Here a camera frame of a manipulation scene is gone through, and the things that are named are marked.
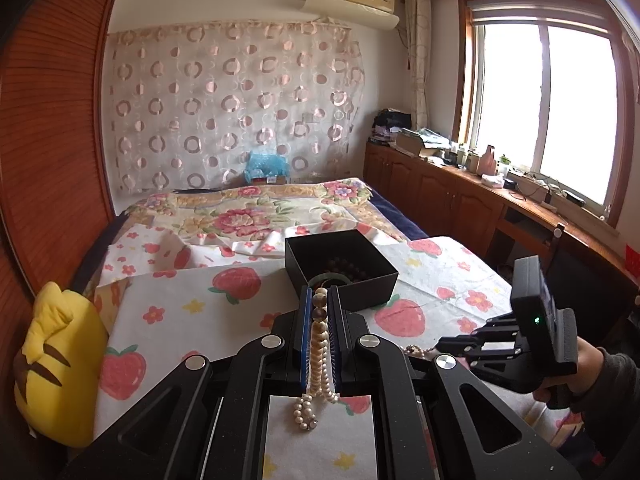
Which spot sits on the yellow striped plush toy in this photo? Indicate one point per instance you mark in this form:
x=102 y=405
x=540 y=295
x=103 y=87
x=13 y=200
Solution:
x=58 y=367

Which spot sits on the pink bottle on sill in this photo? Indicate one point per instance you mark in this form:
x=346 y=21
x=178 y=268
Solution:
x=487 y=165

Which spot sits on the pale green jade bangle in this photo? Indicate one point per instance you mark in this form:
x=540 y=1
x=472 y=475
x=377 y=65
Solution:
x=322 y=279

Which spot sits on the dark sleeve right forearm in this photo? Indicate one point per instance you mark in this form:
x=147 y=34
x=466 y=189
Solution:
x=610 y=412

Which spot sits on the white strawberry flower bedsheet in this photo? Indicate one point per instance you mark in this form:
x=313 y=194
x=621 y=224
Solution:
x=215 y=304

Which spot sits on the brown wooden side cabinet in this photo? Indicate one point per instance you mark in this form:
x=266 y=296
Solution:
x=449 y=201

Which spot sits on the floral patterned quilt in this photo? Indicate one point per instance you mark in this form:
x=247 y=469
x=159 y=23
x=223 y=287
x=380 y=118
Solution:
x=168 y=232

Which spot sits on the blue fluffy toy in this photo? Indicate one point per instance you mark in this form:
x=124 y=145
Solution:
x=266 y=168

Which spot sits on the pink circle pattern curtain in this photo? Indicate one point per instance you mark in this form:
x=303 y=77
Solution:
x=193 y=106

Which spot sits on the white wall air conditioner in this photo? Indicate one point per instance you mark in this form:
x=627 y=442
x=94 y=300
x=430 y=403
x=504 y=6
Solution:
x=378 y=14

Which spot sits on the red wooden wardrobe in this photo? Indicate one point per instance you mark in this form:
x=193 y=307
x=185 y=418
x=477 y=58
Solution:
x=55 y=200

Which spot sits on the dark bag on cabinet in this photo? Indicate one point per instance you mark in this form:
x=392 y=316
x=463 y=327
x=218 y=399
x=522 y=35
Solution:
x=390 y=120

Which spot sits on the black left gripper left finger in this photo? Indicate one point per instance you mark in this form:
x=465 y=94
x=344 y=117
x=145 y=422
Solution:
x=272 y=365

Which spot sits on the beige window curtain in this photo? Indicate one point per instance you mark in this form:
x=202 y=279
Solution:
x=418 y=14

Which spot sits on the black square storage box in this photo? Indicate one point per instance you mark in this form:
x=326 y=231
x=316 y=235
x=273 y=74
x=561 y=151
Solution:
x=347 y=252

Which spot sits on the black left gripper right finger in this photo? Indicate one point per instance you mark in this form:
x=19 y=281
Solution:
x=369 y=365

